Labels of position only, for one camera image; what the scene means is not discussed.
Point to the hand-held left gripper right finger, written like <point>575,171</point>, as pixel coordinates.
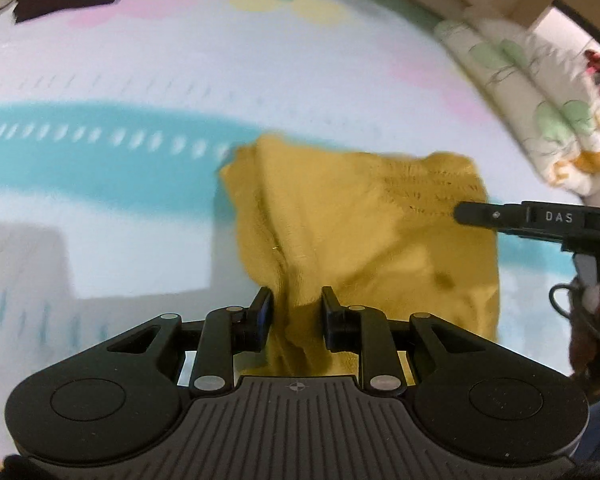
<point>330,320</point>

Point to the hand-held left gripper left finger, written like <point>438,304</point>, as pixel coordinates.
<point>266,312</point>

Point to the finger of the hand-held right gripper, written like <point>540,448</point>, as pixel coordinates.
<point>485,216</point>

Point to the yellow knitted garment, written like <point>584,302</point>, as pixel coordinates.
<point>360,230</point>

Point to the cream duvet with green flowers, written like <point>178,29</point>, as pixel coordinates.
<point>555,110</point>

